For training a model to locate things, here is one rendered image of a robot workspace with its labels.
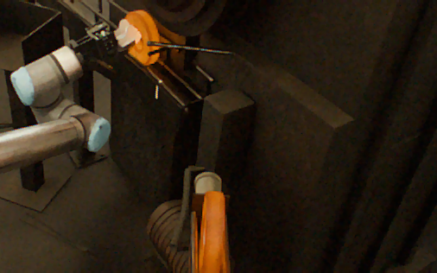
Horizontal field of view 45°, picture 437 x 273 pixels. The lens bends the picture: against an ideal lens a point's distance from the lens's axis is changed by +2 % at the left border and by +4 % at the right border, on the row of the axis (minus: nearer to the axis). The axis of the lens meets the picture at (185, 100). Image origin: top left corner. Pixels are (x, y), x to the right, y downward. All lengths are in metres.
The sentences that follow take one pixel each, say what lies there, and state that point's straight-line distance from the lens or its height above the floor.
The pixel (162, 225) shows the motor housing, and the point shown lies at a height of 0.51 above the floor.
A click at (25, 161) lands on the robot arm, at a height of 0.67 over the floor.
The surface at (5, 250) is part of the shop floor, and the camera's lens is 1.92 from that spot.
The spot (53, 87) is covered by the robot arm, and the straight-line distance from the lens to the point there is 1.38.
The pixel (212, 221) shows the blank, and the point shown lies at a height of 0.77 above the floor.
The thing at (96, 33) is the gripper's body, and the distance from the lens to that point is 1.41.
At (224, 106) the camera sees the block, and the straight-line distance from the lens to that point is 1.15.
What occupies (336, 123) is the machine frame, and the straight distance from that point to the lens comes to 1.06.
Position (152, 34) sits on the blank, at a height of 0.79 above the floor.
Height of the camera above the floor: 1.49
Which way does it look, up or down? 37 degrees down
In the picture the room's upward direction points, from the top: 6 degrees clockwise
